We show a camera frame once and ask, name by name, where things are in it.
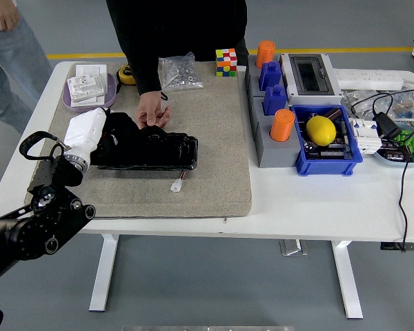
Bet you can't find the green terminal block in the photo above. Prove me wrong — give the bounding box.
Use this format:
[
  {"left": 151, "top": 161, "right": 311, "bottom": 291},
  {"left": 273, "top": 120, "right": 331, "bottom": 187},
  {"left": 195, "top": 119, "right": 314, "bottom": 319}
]
[{"left": 395, "top": 130, "right": 414, "bottom": 163}]

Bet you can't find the white socket module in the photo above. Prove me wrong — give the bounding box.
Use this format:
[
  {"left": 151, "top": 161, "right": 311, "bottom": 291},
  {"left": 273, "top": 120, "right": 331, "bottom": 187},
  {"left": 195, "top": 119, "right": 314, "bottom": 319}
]
[{"left": 66, "top": 74, "right": 107, "bottom": 103}]

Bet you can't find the clear bag of washers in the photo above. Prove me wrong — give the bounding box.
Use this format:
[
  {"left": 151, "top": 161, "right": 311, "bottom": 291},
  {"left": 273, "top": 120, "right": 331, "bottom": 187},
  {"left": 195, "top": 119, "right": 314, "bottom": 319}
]
[{"left": 341, "top": 89, "right": 377, "bottom": 118}]

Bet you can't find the yellow lemon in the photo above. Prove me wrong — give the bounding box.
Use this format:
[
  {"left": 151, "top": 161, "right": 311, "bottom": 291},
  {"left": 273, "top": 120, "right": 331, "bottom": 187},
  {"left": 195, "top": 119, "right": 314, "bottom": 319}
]
[{"left": 306, "top": 115, "right": 338, "bottom": 146}]

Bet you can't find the orange plastic cylinder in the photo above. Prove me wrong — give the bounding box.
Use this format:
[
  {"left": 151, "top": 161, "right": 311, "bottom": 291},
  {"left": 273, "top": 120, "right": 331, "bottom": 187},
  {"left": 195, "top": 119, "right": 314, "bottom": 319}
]
[
  {"left": 269, "top": 108, "right": 296, "bottom": 143},
  {"left": 255, "top": 40, "right": 276, "bottom": 70}
]

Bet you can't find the person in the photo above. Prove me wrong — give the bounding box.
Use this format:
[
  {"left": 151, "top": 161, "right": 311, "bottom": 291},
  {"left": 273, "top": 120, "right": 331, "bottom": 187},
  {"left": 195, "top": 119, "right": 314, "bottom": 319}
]
[
  {"left": 0, "top": 0, "right": 55, "bottom": 134},
  {"left": 105, "top": 0, "right": 250, "bottom": 96}
]

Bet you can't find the yellow tape measure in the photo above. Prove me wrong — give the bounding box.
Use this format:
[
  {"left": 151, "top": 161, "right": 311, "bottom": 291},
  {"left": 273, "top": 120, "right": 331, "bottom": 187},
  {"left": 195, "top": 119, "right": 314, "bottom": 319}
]
[{"left": 115, "top": 63, "right": 138, "bottom": 94}]

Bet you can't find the black power adapter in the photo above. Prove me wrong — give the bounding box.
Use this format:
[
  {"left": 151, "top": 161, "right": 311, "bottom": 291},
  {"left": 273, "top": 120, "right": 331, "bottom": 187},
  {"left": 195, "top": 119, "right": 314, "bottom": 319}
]
[{"left": 372, "top": 112, "right": 404, "bottom": 141}]

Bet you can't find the grey block holder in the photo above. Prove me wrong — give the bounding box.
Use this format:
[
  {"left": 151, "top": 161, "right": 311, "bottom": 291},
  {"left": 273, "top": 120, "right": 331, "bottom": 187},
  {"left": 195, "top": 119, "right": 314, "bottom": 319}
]
[
  {"left": 250, "top": 96, "right": 303, "bottom": 169},
  {"left": 244, "top": 54, "right": 289, "bottom": 101}
]

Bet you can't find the purple tray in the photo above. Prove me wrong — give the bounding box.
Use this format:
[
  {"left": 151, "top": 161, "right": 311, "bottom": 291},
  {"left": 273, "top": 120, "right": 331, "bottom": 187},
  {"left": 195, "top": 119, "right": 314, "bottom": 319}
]
[{"left": 61, "top": 72, "right": 119, "bottom": 113}]

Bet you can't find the white connector with wires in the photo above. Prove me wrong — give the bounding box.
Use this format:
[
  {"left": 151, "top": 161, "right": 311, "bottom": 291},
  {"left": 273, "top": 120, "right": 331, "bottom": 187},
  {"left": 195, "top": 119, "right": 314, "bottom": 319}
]
[{"left": 170, "top": 169, "right": 188, "bottom": 192}]

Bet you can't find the blue plastic bin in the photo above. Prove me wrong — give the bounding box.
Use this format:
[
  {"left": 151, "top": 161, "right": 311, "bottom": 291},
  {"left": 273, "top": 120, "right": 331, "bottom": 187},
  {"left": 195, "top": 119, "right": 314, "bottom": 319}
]
[{"left": 289, "top": 104, "right": 364, "bottom": 177}]

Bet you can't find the grey electrical distribution box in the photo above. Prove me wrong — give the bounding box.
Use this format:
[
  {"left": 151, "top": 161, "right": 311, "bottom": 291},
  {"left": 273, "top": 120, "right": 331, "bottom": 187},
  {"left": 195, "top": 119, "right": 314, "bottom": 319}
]
[{"left": 279, "top": 52, "right": 344, "bottom": 106}]

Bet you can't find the black desk controller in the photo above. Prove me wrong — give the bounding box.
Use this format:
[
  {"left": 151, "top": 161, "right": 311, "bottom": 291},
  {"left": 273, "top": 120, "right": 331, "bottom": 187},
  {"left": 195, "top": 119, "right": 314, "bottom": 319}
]
[{"left": 380, "top": 242, "right": 414, "bottom": 252}]

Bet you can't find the white power strip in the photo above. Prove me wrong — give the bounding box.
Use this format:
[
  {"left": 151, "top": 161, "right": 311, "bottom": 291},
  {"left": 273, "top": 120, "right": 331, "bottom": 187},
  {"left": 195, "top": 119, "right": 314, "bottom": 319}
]
[{"left": 333, "top": 68, "right": 405, "bottom": 91}]

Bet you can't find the clear bag of nuts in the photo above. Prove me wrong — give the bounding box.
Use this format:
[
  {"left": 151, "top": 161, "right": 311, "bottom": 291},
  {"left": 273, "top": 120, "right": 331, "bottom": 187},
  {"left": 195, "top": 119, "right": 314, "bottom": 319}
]
[{"left": 157, "top": 51, "right": 204, "bottom": 92}]

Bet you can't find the brown cylindrical capacitor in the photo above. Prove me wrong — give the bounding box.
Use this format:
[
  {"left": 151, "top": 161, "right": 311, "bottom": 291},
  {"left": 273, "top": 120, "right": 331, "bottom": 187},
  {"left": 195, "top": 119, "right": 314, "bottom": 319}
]
[{"left": 323, "top": 107, "right": 343, "bottom": 122}]

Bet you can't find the black glossy panel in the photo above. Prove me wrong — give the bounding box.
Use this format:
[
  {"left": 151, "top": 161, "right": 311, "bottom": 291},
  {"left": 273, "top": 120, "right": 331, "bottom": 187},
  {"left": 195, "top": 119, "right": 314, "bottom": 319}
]
[{"left": 96, "top": 130, "right": 199, "bottom": 172}]

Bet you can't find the white circuit breaker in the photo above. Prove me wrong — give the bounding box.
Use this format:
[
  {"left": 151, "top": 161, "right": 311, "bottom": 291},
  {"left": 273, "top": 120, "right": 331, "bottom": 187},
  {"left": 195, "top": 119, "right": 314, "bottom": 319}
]
[{"left": 348, "top": 117, "right": 384, "bottom": 156}]

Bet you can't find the dark circuit board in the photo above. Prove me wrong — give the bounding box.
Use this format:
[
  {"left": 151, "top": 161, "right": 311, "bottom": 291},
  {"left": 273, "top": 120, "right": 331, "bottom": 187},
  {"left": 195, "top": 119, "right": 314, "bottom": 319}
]
[
  {"left": 379, "top": 139, "right": 413, "bottom": 163},
  {"left": 303, "top": 137, "right": 353, "bottom": 161}
]

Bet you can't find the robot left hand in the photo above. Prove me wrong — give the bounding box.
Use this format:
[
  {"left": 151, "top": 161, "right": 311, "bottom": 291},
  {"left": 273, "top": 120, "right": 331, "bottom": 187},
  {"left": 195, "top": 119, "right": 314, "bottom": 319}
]
[{"left": 63, "top": 106, "right": 121, "bottom": 158}]

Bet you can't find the white table leg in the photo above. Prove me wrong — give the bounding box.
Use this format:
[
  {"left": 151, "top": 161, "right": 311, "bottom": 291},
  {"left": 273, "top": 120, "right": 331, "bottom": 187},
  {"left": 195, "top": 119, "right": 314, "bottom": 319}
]
[
  {"left": 88, "top": 233, "right": 120, "bottom": 313},
  {"left": 331, "top": 240, "right": 364, "bottom": 320}
]

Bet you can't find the thin black cord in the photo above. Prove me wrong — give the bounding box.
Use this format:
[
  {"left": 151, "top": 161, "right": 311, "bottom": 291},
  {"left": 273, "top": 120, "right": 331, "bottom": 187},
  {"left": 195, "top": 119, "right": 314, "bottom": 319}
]
[{"left": 350, "top": 89, "right": 414, "bottom": 253}]

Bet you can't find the colourful puzzle cube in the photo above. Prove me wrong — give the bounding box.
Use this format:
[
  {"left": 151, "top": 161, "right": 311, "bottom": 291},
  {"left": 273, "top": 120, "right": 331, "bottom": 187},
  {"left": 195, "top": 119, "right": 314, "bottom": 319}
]
[{"left": 215, "top": 48, "right": 238, "bottom": 78}]

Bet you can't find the blue plastic block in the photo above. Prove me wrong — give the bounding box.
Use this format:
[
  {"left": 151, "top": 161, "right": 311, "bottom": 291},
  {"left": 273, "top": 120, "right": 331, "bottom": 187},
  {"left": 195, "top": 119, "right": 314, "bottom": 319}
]
[
  {"left": 263, "top": 83, "right": 288, "bottom": 117},
  {"left": 259, "top": 61, "right": 283, "bottom": 92}
]

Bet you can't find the black rag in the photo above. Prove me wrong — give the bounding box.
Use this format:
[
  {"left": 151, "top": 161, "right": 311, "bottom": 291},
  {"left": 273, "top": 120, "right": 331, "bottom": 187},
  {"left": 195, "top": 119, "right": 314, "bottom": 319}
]
[{"left": 90, "top": 111, "right": 149, "bottom": 166}]

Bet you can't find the person's hand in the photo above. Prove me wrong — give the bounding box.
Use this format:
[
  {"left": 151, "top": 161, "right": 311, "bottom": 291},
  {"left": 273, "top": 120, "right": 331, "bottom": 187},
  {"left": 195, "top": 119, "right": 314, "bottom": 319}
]
[{"left": 0, "top": 0, "right": 21, "bottom": 32}]

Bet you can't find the clear bag of blue parts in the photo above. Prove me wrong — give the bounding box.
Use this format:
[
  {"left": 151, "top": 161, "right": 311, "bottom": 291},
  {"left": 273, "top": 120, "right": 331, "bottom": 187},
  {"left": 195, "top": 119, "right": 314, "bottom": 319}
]
[{"left": 389, "top": 91, "right": 414, "bottom": 120}]

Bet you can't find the grey-brown mat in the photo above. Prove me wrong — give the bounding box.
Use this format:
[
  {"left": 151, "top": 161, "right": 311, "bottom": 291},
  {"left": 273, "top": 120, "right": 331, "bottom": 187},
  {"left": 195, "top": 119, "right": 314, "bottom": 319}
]
[{"left": 23, "top": 61, "right": 253, "bottom": 221}]

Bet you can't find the person's right hand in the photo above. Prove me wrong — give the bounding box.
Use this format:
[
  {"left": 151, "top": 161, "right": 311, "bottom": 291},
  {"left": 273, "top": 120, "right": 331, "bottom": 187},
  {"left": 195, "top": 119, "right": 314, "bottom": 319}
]
[{"left": 134, "top": 91, "right": 172, "bottom": 129}]

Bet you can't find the flat white switch plate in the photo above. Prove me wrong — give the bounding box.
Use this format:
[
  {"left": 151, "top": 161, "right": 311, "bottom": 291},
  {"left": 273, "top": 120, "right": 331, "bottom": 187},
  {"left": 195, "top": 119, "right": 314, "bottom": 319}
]
[{"left": 75, "top": 63, "right": 108, "bottom": 83}]

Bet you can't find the silver metal bracket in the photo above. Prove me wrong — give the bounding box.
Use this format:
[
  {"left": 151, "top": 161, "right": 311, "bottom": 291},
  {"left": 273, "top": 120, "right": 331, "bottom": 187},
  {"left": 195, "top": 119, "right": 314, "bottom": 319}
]
[{"left": 279, "top": 239, "right": 308, "bottom": 257}]

